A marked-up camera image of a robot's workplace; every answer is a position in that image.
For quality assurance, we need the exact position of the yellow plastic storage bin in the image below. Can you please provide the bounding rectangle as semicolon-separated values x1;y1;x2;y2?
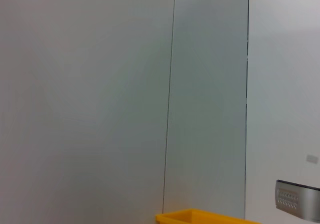
155;208;262;224

